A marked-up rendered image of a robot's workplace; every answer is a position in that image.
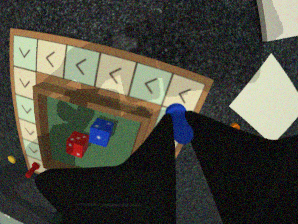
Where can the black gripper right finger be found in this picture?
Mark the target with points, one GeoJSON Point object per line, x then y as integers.
{"type": "Point", "coordinates": [245, 172]}

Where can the red pawn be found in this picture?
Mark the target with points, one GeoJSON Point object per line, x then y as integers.
{"type": "Point", "coordinates": [34, 166]}

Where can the red die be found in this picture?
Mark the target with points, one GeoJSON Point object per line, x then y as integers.
{"type": "Point", "coordinates": [77, 144]}

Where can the blue die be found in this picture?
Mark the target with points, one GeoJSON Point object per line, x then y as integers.
{"type": "Point", "coordinates": [100, 132]}

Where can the blue pawn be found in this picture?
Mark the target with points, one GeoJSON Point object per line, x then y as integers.
{"type": "Point", "coordinates": [183, 133]}

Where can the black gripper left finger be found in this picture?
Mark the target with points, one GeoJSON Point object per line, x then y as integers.
{"type": "Point", "coordinates": [144, 184]}

